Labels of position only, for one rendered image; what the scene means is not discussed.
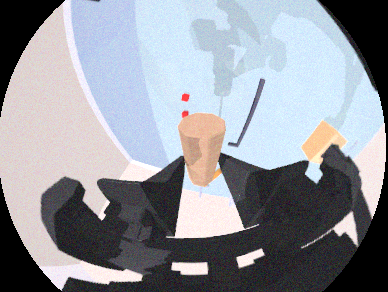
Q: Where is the orange-handled hammer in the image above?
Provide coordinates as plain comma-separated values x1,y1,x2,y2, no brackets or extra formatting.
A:
205,169,221,189

